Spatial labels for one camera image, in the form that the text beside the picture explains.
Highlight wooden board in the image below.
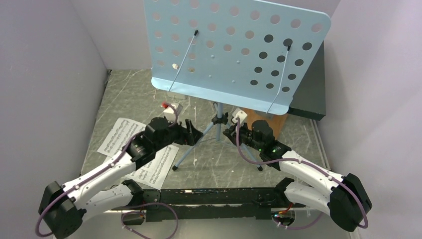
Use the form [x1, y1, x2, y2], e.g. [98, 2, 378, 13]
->
[241, 108, 288, 138]

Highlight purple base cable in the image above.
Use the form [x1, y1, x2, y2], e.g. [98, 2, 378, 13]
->
[120, 202, 179, 239]
[272, 211, 324, 231]

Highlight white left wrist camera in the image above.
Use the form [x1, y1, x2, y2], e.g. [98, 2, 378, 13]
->
[162, 102, 183, 120]

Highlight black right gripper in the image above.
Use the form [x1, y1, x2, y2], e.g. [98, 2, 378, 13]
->
[223, 121, 264, 152]

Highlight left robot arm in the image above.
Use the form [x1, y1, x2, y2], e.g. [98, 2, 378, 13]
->
[35, 117, 204, 239]

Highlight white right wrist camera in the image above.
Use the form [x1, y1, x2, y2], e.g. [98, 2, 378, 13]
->
[231, 108, 248, 125]

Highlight sheet music page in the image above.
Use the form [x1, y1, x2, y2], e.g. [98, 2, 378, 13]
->
[97, 118, 146, 157]
[121, 145, 179, 190]

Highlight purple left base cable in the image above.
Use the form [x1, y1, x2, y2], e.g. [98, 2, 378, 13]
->
[120, 202, 179, 239]

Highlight white metronome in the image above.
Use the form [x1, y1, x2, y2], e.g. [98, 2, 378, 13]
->
[167, 92, 187, 100]

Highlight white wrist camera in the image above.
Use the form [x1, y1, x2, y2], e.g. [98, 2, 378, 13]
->
[162, 102, 183, 120]
[231, 108, 248, 125]

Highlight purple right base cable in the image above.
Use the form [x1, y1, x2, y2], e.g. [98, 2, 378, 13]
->
[272, 211, 324, 231]

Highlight light blue music stand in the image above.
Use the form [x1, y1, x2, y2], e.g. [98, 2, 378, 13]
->
[143, 0, 331, 172]

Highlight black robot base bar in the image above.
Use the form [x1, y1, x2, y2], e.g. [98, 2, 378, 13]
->
[119, 187, 291, 222]

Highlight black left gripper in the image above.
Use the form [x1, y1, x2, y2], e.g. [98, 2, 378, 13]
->
[154, 116, 203, 151]

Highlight dark green metal rack unit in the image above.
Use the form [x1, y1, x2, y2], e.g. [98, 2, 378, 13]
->
[288, 44, 326, 121]

